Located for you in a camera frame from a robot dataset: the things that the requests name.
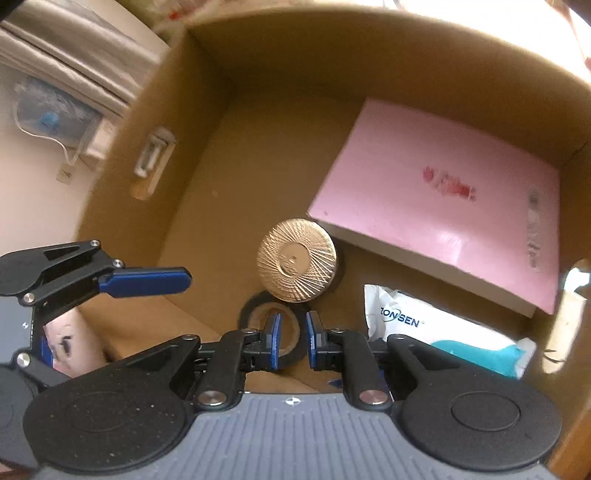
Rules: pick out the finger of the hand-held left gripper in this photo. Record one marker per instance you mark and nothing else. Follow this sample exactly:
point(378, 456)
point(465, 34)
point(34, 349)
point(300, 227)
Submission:
point(44, 369)
point(143, 281)

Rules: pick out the white teal wipes packet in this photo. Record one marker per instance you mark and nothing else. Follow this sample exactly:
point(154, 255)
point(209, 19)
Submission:
point(401, 318)

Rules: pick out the brown cardboard box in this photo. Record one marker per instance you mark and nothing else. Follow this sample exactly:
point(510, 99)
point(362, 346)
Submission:
point(277, 161)

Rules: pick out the white wall socket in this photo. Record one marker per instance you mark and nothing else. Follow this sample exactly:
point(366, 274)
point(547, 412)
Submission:
point(65, 175)

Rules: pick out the grey curtain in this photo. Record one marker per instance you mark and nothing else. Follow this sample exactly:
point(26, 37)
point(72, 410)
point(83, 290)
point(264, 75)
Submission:
point(69, 60)

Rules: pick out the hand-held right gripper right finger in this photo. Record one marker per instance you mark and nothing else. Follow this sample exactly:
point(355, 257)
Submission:
point(313, 341)

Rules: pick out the white water dispenser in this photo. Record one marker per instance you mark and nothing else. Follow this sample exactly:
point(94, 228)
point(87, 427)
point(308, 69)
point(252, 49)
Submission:
point(101, 138)

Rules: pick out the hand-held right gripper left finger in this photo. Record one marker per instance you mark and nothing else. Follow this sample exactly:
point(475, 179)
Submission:
point(275, 341)

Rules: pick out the water bottle under plastic bag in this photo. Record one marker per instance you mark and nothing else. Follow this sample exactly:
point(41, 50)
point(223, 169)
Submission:
point(46, 110)

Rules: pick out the pink notebook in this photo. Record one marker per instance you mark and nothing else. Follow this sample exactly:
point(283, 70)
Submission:
point(438, 221)

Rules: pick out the black tape roll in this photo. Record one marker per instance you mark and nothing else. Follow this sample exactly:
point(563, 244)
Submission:
point(249, 318)

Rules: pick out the white plush doll red skirt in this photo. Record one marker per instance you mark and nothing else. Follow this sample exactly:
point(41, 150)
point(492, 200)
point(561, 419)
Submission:
point(76, 332)

